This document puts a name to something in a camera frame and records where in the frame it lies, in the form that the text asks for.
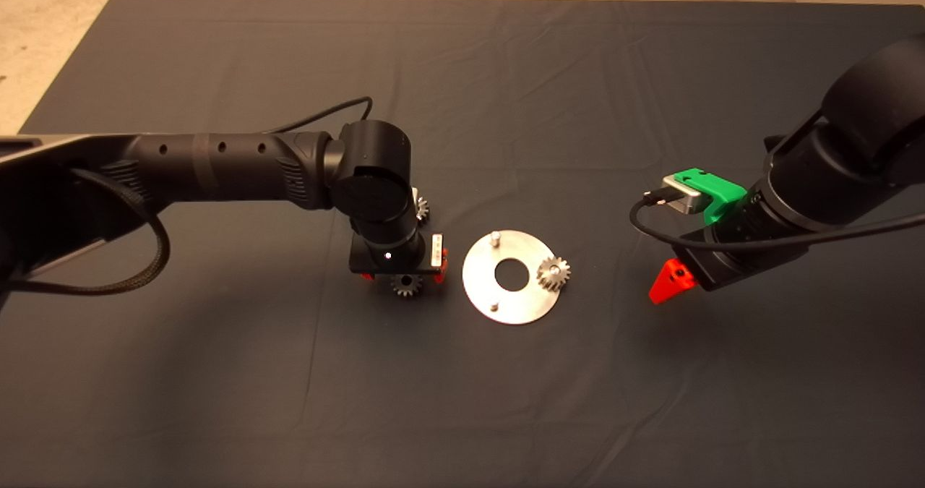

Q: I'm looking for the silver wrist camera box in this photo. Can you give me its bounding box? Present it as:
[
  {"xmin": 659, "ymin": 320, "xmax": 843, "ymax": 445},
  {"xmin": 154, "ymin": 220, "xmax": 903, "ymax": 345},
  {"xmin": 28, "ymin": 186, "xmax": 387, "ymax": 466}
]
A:
[{"xmin": 663, "ymin": 175, "xmax": 705, "ymax": 216}]

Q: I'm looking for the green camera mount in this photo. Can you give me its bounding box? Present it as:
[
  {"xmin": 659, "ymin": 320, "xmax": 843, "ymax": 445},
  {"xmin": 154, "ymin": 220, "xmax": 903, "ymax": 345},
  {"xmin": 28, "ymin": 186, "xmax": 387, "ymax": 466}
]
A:
[{"xmin": 672, "ymin": 168, "xmax": 747, "ymax": 226}]

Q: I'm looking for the round metal carrier plate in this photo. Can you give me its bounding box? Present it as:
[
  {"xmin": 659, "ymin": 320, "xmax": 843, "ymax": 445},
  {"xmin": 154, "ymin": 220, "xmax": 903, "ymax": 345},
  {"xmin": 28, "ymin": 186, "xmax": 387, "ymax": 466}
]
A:
[{"xmin": 462, "ymin": 229, "xmax": 562, "ymax": 325}]

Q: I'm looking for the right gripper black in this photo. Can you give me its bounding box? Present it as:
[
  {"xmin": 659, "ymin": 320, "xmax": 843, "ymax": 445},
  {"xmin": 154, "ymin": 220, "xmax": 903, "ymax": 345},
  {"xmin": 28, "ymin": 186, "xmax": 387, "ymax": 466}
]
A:
[{"xmin": 648, "ymin": 226, "xmax": 809, "ymax": 306}]

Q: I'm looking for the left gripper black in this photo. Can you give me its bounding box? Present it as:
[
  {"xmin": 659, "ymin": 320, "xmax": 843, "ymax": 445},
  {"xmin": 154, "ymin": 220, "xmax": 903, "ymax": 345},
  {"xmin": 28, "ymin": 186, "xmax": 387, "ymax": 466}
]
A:
[{"xmin": 349, "ymin": 232, "xmax": 450, "ymax": 284}]

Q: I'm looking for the long black braided sleeve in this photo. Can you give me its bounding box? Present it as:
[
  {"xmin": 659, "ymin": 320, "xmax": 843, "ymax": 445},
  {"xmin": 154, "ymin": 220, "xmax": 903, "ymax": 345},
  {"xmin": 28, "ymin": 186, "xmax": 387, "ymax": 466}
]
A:
[{"xmin": 11, "ymin": 168, "xmax": 172, "ymax": 298}]

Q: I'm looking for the black camera cable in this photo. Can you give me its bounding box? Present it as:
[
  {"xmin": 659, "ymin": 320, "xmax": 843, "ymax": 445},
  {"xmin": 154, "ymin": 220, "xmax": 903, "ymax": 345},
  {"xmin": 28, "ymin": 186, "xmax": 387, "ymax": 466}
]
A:
[
  {"xmin": 629, "ymin": 189, "xmax": 925, "ymax": 252},
  {"xmin": 264, "ymin": 96, "xmax": 374, "ymax": 135}
]

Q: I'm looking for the dark grey table cloth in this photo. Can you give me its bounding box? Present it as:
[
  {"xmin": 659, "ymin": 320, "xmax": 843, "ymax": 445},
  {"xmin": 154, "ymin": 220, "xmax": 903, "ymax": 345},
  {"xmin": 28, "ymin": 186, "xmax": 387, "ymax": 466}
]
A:
[{"xmin": 0, "ymin": 0, "xmax": 925, "ymax": 488}]

